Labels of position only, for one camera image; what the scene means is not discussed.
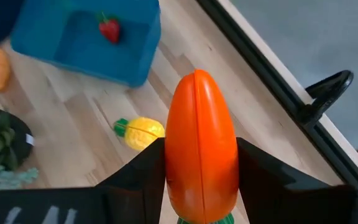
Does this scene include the yellow toy pineapple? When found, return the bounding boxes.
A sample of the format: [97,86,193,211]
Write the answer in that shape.
[113,116,166,152]

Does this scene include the succulent plant in black bowl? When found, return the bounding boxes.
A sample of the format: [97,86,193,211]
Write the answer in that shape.
[0,105,40,190]

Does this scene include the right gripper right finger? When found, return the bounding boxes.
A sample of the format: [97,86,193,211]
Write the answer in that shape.
[237,138,296,224]

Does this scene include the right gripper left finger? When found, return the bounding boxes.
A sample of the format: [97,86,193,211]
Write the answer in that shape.
[96,138,167,224]

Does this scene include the blue plastic tupperware bin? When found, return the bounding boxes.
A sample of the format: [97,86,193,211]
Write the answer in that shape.
[10,0,162,88]

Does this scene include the black frame bracket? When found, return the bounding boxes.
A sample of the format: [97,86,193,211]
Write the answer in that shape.
[296,70,354,125]

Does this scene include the red toy strawberry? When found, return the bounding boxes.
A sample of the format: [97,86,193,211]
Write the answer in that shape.
[96,11,121,44]

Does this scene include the orange toy carrot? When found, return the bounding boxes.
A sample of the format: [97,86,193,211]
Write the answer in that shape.
[165,68,240,224]

